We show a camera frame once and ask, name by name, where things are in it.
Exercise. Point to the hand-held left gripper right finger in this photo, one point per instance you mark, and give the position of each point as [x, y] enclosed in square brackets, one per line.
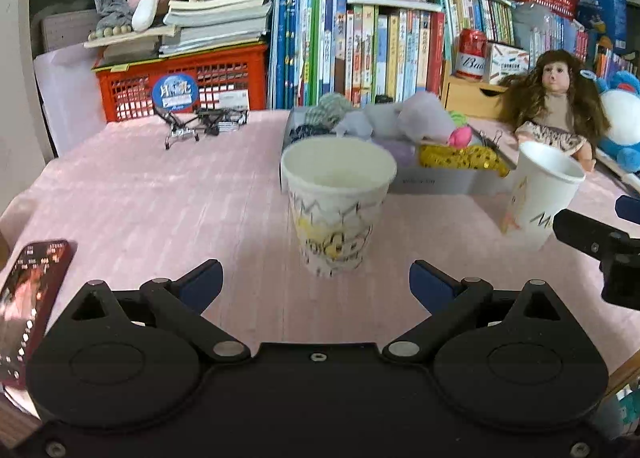
[430, 288]

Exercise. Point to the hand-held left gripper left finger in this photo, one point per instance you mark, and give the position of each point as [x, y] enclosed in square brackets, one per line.
[202, 285]

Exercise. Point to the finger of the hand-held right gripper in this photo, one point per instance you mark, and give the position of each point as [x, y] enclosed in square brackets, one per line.
[580, 230]
[630, 210]

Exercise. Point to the white paper cup with lettering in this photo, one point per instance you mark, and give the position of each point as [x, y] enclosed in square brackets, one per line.
[535, 198]

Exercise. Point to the grey cardboard box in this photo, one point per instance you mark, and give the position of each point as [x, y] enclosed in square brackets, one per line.
[440, 182]

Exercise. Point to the paper cup with cartoon drawing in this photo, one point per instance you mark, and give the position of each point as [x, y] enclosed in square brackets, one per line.
[335, 223]

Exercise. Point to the gold sequin pouch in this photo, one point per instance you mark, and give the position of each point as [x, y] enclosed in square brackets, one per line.
[460, 157]

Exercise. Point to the green scrunchie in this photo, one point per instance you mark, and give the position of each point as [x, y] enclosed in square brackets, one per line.
[457, 117]

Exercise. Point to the purple fluffy plush toy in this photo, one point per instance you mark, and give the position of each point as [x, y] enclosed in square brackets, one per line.
[425, 115]

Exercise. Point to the white fluffy plush toy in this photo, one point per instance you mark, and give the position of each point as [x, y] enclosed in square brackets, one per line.
[355, 125]

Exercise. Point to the blue white plush toy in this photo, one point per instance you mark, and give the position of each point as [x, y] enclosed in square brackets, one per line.
[622, 112]

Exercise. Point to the pink tablecloth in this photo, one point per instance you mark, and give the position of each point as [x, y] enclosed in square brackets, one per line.
[150, 198]

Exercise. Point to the black binder clip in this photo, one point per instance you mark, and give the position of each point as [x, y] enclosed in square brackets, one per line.
[492, 138]

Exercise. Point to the long-haired doll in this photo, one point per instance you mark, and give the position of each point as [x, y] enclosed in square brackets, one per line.
[552, 97]

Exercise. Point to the red smartphone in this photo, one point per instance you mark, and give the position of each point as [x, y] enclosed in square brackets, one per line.
[30, 298]

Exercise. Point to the wooden drawer box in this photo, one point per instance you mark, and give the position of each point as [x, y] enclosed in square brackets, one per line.
[465, 97]

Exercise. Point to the white printed carton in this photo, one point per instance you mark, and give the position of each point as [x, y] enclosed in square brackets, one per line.
[506, 63]

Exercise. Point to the blue round label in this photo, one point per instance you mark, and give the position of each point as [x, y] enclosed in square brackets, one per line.
[175, 92]

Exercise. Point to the blue cardboard box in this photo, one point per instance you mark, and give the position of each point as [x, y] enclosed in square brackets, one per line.
[602, 7]

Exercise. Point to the red beer can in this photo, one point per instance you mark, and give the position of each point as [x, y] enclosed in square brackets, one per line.
[471, 55]

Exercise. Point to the red plastic crate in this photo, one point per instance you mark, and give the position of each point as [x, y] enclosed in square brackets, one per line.
[130, 87]

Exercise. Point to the row of thin books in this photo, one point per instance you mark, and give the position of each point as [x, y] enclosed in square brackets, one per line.
[500, 12]

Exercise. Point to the white board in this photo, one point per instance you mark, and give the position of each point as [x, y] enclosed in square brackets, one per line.
[65, 97]

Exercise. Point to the row of children's books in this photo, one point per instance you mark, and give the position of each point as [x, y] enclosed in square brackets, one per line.
[350, 47]

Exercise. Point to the stack of books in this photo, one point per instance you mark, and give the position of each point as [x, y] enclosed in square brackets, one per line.
[220, 12]

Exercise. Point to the grey grid board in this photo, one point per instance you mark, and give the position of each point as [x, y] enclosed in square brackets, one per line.
[70, 30]

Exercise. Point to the grey knitted sock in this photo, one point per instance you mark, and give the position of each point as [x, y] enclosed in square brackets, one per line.
[112, 7]

